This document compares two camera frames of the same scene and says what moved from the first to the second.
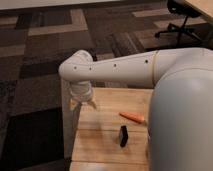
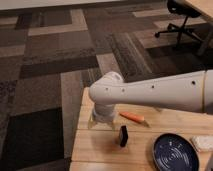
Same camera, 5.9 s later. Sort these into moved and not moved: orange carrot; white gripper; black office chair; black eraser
Moved: white gripper
Not moved: black eraser; orange carrot; black office chair
